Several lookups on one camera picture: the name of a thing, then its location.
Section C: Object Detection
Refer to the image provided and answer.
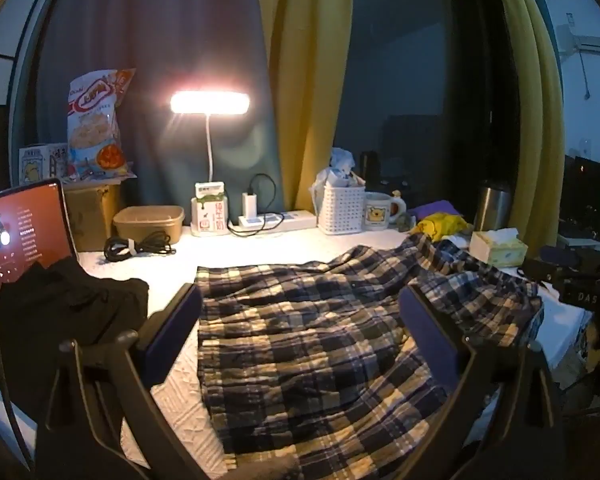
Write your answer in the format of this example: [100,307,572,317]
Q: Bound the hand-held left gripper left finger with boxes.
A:
[35,282,206,480]

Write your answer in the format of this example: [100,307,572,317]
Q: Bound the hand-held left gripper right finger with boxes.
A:
[385,284,563,480]

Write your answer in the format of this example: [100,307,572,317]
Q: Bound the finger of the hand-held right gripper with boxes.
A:
[540,245,583,268]
[522,258,563,288]

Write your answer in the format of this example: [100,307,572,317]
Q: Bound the plaid pants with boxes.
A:
[195,232,546,480]

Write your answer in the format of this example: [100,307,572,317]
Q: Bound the tissue box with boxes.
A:
[469,227,528,268]

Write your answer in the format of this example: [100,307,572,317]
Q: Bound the black electronic device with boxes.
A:
[560,155,600,241]

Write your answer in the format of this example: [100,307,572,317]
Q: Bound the steel thermos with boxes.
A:
[474,180,512,233]

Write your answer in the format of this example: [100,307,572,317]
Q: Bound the brown food container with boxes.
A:
[112,205,186,242]

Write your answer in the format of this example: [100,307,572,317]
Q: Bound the yellow plush toy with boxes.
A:
[411,212,473,243]

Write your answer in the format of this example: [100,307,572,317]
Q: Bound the green and white carton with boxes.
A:
[195,181,227,233]

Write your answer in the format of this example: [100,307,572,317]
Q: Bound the purple cloth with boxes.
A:
[410,200,463,221]

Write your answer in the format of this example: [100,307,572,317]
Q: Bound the mug with bear print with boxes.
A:
[364,191,407,232]

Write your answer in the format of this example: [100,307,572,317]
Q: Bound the black garment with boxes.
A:
[0,260,150,426]

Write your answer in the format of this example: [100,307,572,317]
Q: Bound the cardboard box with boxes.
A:
[62,180,123,252]

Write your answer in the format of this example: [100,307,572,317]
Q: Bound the yellow curtain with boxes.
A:
[495,0,566,246]
[255,0,355,213]

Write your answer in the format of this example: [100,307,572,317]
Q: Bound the white plastic basket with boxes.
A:
[317,183,367,236]

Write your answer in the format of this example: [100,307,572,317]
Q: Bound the tablet with red screen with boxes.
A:
[0,178,78,306]

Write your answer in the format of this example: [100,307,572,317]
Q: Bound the white woven basket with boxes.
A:
[310,147,366,211]

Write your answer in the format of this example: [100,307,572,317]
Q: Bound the cartoon printed box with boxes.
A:
[19,143,71,186]

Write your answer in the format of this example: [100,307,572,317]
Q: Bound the snack bag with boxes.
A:
[66,67,137,177]

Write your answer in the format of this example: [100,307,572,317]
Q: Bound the white desk lamp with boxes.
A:
[170,91,251,237]

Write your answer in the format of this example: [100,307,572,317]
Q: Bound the grey-green curtain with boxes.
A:
[35,0,286,211]

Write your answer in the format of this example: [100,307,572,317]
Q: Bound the coiled black cable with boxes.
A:
[103,231,178,262]

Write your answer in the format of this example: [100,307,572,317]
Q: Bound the thin black cable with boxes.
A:
[0,297,33,468]

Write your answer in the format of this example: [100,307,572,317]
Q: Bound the black charger cable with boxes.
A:
[227,173,286,237]

